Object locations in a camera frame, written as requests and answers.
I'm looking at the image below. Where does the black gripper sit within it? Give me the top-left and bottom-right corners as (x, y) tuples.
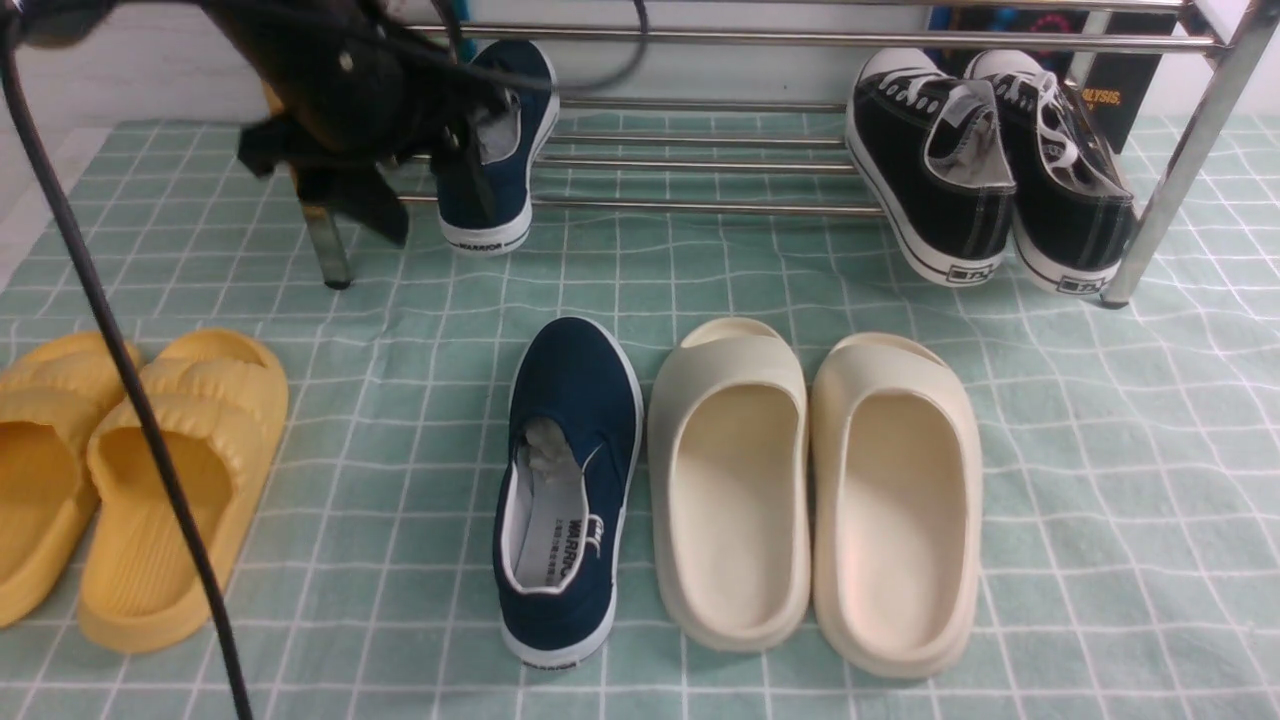
(202, 1), (509, 245)

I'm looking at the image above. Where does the navy canvas shoe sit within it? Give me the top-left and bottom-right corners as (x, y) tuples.
(429, 88), (561, 256)
(492, 316), (645, 670)

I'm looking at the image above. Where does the chrome metal shoe rack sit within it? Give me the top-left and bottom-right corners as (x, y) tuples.
(262, 0), (1280, 309)

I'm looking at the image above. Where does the right yellow rubber slipper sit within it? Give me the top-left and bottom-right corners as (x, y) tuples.
(77, 329), (291, 655)

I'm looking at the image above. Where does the yellow rubber slipper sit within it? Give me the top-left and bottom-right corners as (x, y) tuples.
(77, 329), (291, 655)
(1, 332), (125, 626)

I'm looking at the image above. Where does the left yellow rubber slipper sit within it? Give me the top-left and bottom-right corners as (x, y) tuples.
(1, 332), (125, 626)

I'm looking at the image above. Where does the left cream rubber slipper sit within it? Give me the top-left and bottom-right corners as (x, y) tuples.
(646, 316), (812, 653)

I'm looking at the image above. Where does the cream rubber slipper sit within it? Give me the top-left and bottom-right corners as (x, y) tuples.
(646, 316), (812, 653)
(809, 332), (984, 680)

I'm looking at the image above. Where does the left black canvas sneaker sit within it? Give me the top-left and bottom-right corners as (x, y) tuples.
(844, 47), (1016, 288)

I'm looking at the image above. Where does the black canvas sneaker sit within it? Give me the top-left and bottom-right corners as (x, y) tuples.
(844, 47), (1016, 288)
(965, 49), (1135, 296)

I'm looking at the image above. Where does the right cream rubber slipper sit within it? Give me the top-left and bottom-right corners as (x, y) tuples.
(809, 332), (984, 680)

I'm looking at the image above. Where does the right black canvas sneaker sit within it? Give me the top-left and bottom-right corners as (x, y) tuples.
(965, 49), (1135, 296)

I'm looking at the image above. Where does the dark printed box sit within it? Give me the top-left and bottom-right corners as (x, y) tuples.
(927, 6), (1178, 154)

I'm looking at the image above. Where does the green checkered tablecloth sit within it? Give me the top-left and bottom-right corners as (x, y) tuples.
(0, 111), (1280, 720)

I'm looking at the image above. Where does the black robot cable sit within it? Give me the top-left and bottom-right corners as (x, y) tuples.
(0, 0), (652, 720)

